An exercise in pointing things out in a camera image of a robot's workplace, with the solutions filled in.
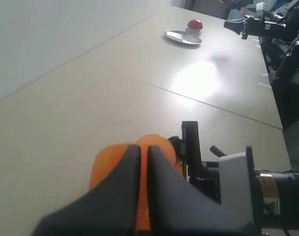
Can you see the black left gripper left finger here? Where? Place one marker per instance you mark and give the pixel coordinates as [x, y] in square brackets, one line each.
[109, 209]

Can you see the red dome button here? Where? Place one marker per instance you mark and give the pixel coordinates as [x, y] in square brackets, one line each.
[194, 27]

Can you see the silver round plate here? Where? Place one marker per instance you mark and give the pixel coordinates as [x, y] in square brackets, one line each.
[182, 37]

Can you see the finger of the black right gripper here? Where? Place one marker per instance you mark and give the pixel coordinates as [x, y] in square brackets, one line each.
[190, 137]

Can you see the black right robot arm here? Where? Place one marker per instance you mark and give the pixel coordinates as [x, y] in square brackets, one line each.
[269, 200]

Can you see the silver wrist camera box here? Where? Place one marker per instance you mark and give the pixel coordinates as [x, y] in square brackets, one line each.
[236, 174]

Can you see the black equipment at table edge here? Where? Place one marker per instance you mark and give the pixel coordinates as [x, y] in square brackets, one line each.
[276, 24]

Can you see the orange soap pump bottle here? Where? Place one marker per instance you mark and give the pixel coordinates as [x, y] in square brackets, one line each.
[109, 157]

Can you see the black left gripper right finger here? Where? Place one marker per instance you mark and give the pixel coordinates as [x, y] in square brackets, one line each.
[176, 208]

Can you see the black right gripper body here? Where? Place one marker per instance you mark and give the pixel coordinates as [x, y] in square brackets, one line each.
[203, 175]

